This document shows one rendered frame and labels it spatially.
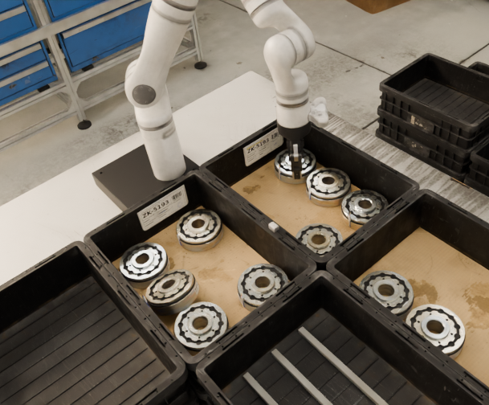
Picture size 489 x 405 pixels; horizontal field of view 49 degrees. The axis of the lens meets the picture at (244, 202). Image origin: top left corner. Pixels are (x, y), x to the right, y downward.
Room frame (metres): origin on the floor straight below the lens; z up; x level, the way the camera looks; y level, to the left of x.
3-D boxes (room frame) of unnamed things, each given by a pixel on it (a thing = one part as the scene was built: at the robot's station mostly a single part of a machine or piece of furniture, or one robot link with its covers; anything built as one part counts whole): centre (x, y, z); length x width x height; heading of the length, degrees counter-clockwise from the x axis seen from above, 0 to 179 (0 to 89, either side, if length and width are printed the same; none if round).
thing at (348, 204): (0.80, -0.26, 0.86); 0.10 x 0.10 x 0.01
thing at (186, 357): (0.69, 0.11, 0.92); 0.40 x 0.30 x 0.02; 34
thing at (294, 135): (0.96, -0.14, 0.97); 0.08 x 0.08 x 0.09
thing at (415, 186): (0.85, -0.14, 0.92); 0.40 x 0.30 x 0.02; 34
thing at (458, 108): (1.57, -0.79, 0.37); 0.40 x 0.30 x 0.45; 34
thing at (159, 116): (1.16, 0.20, 1.00); 0.09 x 0.09 x 0.17; 1
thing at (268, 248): (0.69, 0.11, 0.87); 0.40 x 0.30 x 0.11; 34
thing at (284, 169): (0.99, -0.14, 0.86); 0.10 x 0.10 x 0.01
